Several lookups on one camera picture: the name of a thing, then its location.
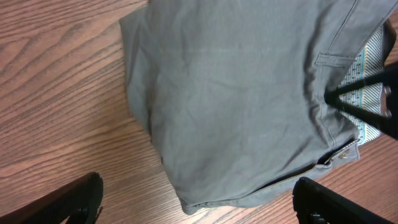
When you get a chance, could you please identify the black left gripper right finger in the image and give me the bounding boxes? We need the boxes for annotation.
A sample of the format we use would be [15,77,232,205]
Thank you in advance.
[293,177,393,224]

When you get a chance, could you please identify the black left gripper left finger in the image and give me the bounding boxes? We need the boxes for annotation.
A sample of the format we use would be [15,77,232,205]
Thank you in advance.
[1,172,103,224]

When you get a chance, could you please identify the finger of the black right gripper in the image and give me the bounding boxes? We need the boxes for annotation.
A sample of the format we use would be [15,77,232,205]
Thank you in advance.
[329,99,397,140]
[324,67,397,105]

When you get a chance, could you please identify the grey shorts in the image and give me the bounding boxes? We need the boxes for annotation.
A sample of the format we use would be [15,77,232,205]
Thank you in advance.
[120,0,397,215]

